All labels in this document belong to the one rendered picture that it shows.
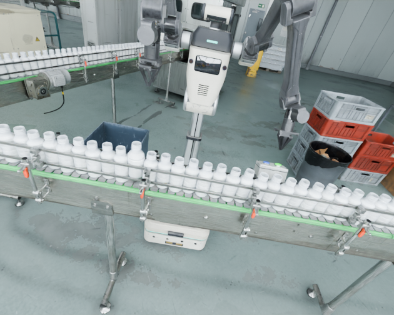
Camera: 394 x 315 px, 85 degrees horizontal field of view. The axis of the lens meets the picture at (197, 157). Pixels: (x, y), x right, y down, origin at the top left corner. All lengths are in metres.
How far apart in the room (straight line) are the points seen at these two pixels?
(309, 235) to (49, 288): 1.64
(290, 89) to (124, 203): 0.89
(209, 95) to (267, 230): 0.81
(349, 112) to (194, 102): 2.12
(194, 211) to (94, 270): 1.11
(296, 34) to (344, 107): 2.14
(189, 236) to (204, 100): 1.04
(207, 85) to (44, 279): 1.68
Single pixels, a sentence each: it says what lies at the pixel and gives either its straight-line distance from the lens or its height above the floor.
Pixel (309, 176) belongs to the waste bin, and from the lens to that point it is 2.76.
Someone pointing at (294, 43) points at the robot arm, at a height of 1.63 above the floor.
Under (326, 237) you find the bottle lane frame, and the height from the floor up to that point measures 0.92.
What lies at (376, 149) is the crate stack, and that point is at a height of 0.58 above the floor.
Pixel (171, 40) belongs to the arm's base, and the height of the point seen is 1.50.
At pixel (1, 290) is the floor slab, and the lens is 2.04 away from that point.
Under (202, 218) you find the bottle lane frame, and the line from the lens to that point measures 1.03.
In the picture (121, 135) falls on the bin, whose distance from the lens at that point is 1.59.
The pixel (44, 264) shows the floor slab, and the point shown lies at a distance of 2.04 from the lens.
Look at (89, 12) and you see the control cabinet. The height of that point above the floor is 1.13.
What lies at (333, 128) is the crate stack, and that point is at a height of 0.78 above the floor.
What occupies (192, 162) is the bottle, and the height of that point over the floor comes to 1.17.
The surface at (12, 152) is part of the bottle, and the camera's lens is 1.18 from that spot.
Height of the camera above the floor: 1.67
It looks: 34 degrees down
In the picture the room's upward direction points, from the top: 12 degrees clockwise
